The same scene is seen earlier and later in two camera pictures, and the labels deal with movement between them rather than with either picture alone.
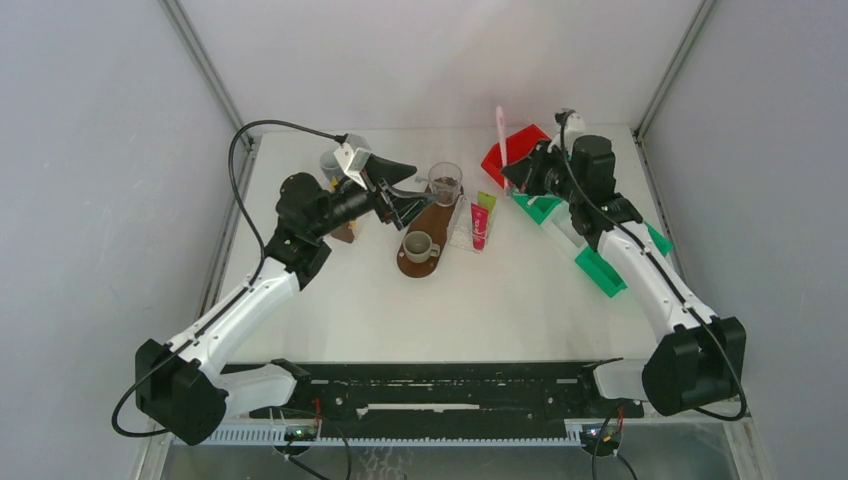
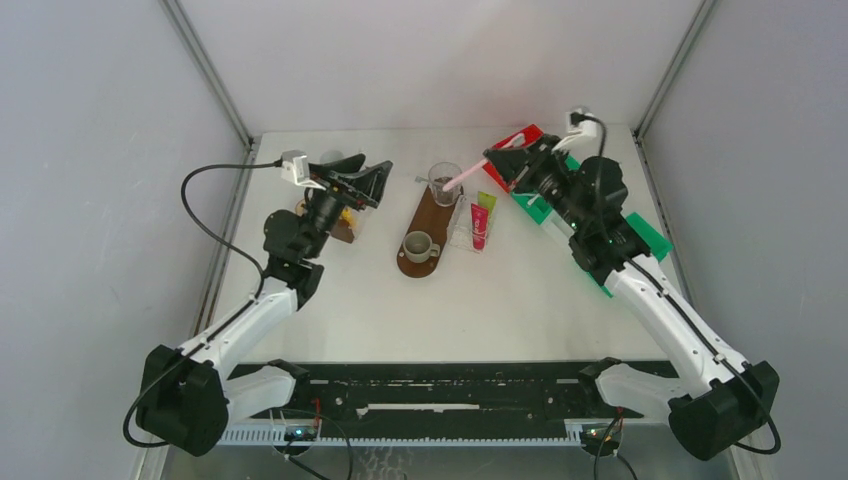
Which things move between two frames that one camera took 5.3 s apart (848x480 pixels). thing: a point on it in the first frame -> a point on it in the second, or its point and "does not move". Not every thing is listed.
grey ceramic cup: [419, 248] does not move
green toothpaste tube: [488, 201] does not move
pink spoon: [500, 126] -> [515, 142]
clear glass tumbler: [445, 179] does not move
